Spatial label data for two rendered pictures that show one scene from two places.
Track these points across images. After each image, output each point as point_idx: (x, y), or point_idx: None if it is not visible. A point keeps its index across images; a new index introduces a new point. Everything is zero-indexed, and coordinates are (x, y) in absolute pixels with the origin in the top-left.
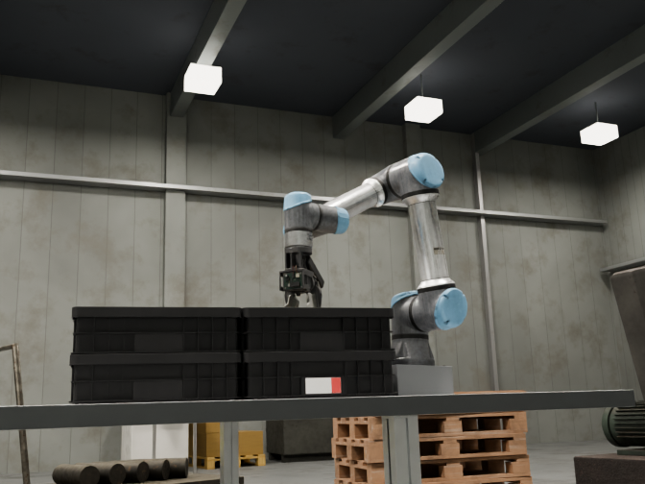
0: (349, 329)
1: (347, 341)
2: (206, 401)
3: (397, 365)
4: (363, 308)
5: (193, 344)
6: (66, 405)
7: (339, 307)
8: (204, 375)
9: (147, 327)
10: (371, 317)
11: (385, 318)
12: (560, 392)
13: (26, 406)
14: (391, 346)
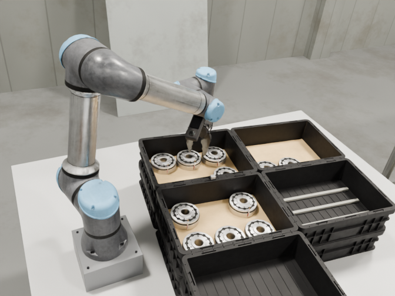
0: (167, 147)
1: (168, 152)
2: (220, 125)
3: (124, 215)
4: (158, 136)
5: (251, 143)
6: (258, 118)
7: (174, 134)
8: None
9: (274, 133)
10: (153, 143)
11: (144, 144)
12: (63, 155)
13: (268, 116)
14: (122, 227)
